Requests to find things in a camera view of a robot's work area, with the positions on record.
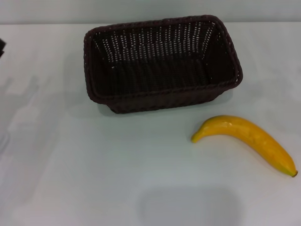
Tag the yellow banana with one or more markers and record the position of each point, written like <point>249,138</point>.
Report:
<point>254,139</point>

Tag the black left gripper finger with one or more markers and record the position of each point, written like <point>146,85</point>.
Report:
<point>2,48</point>

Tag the black woven plastic basket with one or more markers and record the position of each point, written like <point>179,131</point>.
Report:
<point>160,70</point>

